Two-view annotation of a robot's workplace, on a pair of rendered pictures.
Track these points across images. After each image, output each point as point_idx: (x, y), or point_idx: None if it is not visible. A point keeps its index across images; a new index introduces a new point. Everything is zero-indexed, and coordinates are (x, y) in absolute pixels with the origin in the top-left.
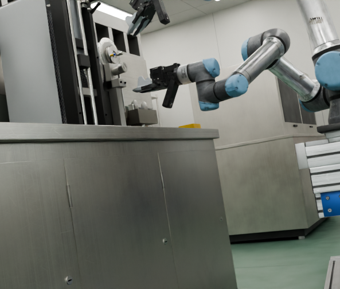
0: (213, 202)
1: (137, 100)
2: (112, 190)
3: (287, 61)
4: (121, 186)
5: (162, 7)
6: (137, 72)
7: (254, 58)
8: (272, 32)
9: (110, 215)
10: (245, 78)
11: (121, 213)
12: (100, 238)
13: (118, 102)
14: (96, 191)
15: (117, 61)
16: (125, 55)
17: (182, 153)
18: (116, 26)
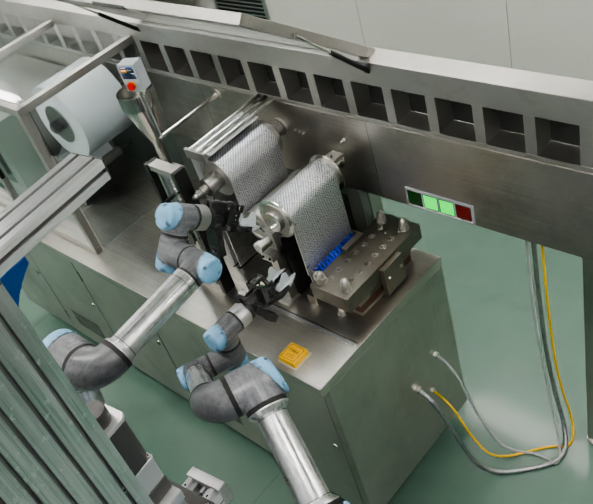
0: (319, 426)
1: (540, 235)
2: (178, 331)
3: (265, 438)
4: (185, 334)
5: (210, 240)
6: (553, 192)
7: (189, 380)
8: (200, 387)
9: (179, 340)
10: (179, 380)
11: (189, 346)
12: (174, 343)
13: (274, 268)
14: (165, 323)
15: (277, 230)
16: (517, 158)
17: None
18: (498, 104)
